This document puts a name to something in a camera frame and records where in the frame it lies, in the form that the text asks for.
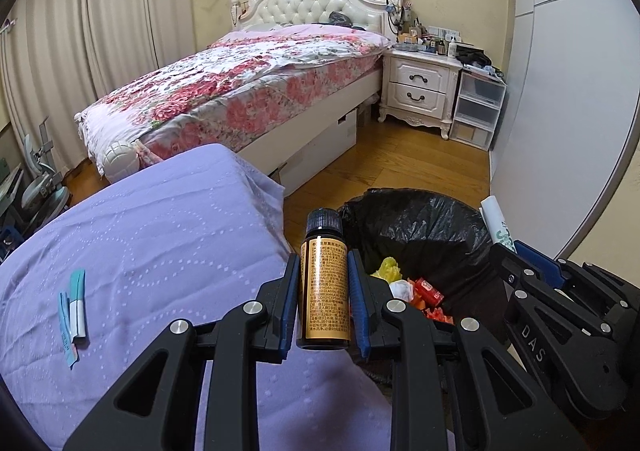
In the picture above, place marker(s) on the white box under bed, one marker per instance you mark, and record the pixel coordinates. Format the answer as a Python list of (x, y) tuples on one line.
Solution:
[(320, 151)]

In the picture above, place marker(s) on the white nightstand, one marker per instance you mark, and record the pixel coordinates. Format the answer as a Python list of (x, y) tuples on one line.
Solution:
[(420, 81)]

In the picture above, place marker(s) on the white wardrobe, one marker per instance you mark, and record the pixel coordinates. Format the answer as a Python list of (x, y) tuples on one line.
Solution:
[(565, 106)]

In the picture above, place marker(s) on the white paper ball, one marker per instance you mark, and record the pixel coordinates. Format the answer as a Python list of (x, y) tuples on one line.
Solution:
[(400, 290)]

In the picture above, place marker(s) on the group of small bottles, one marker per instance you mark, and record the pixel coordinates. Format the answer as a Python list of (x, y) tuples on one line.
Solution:
[(425, 36)]

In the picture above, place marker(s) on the small bottle with black cap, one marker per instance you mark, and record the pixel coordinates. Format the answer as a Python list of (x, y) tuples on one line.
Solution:
[(322, 291)]

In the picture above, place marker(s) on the teal and white wrapper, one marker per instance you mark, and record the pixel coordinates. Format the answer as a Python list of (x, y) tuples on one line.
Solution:
[(77, 308)]

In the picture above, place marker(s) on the white bed with tufted headboard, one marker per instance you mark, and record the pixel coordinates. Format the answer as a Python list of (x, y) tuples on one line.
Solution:
[(300, 1)]

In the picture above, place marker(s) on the bin with black bag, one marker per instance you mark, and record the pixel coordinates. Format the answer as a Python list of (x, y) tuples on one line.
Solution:
[(425, 221)]

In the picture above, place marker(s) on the yellow foam fruit net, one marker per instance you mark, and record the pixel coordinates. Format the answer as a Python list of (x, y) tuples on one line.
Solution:
[(387, 268)]

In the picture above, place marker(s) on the white volleyball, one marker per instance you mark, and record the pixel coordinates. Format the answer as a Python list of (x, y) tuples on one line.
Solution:
[(117, 161)]

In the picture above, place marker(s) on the pink floral quilt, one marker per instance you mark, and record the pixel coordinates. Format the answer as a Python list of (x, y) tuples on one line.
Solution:
[(225, 86)]

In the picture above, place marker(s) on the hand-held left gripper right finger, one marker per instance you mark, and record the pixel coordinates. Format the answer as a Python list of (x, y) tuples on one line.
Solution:
[(357, 297)]

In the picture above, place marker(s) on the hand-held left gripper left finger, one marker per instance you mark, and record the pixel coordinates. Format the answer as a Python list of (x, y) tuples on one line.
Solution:
[(290, 292)]

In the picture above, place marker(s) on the beige curtain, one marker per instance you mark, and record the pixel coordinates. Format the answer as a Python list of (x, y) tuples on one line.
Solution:
[(115, 31)]

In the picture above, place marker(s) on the white paper roll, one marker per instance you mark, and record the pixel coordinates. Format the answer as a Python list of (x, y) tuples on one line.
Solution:
[(495, 223)]

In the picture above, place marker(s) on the dark clothes pile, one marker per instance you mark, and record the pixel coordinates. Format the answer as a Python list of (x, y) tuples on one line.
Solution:
[(475, 58)]

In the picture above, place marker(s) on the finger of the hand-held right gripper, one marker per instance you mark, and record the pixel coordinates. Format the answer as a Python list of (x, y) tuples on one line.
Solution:
[(520, 281), (540, 258)]

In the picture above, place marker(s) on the purple quilted cloth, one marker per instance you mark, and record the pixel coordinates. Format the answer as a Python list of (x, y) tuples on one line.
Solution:
[(150, 241)]

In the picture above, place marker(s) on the clear plastic drawer unit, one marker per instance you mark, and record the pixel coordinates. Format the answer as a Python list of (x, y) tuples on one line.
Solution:
[(477, 106)]

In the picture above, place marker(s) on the red foam fruit net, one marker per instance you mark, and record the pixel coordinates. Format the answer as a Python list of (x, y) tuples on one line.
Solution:
[(436, 316)]

